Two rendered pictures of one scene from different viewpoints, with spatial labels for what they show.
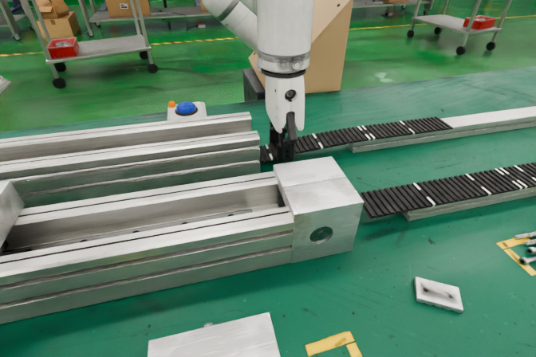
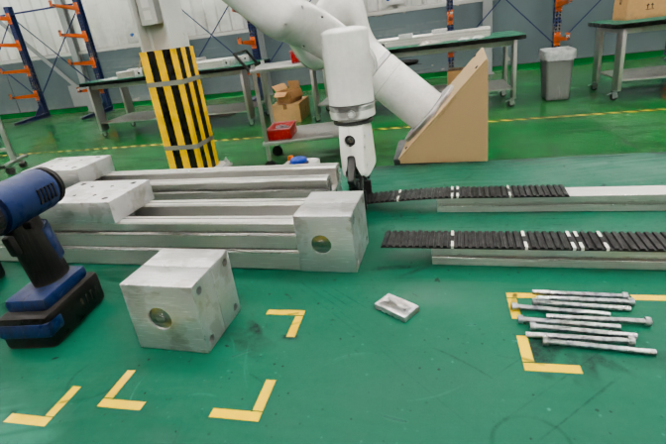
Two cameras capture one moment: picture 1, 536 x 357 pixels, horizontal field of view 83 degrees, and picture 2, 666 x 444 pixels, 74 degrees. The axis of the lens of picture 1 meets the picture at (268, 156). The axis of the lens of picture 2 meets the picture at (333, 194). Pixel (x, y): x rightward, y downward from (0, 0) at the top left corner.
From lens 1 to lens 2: 0.47 m
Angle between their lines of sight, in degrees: 31
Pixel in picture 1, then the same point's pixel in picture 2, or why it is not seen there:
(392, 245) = (396, 276)
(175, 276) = not seen: hidden behind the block
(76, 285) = (159, 244)
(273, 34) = (331, 90)
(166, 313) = not seen: hidden behind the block
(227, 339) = (196, 254)
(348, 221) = (341, 234)
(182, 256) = (217, 236)
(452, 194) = (484, 243)
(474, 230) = (494, 280)
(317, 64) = (454, 130)
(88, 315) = not seen: hidden behind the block
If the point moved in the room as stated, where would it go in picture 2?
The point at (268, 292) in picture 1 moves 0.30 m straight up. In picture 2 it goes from (271, 281) to (230, 82)
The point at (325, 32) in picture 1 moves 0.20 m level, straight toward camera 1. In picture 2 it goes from (459, 94) to (418, 114)
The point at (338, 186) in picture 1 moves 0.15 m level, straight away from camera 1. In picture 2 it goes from (343, 206) to (402, 175)
